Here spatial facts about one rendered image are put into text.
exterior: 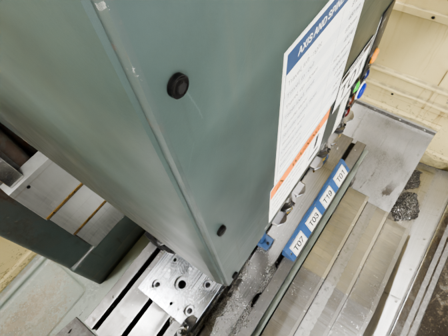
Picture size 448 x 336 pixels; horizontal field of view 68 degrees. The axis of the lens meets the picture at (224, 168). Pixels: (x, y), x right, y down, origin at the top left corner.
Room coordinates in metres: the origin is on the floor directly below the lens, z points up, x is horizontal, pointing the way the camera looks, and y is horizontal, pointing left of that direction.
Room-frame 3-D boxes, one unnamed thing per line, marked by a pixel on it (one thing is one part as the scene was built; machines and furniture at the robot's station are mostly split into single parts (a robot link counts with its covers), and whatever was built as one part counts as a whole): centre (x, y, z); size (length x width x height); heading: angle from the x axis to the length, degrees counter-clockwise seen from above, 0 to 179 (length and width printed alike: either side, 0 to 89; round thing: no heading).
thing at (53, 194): (0.64, 0.40, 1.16); 0.48 x 0.05 x 0.51; 135
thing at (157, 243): (0.41, 0.27, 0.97); 0.13 x 0.03 x 0.15; 45
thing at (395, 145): (0.78, -0.38, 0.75); 0.89 x 0.70 x 0.26; 45
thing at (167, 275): (0.29, 0.18, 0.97); 0.29 x 0.23 x 0.05; 135
